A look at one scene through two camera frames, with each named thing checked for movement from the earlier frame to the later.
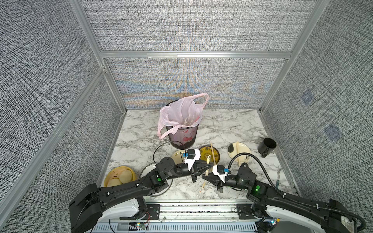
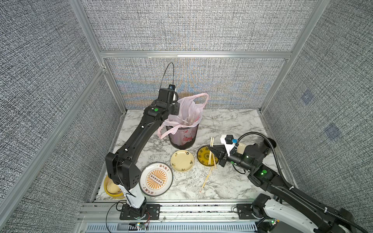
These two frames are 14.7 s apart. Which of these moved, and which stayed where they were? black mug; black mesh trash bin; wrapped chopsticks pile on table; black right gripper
Moved: black right gripper
Stayed: wrapped chopsticks pile on table; black mug; black mesh trash bin
